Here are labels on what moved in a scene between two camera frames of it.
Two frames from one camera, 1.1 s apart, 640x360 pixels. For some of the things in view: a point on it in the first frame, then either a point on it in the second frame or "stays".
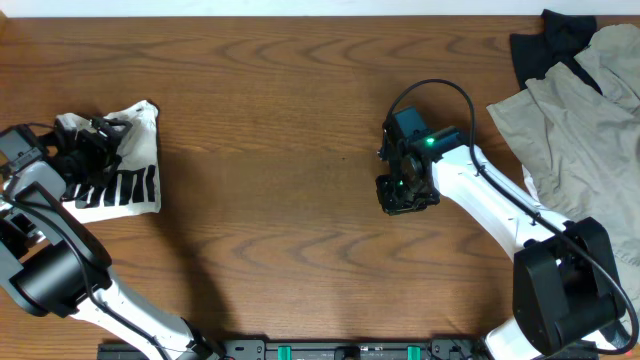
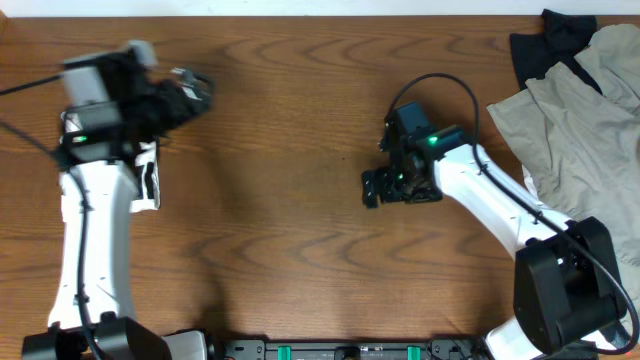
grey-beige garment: [584, 146] stays
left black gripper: [100, 134] -> [176, 100]
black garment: [564, 36] stays
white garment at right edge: [530, 183] stays
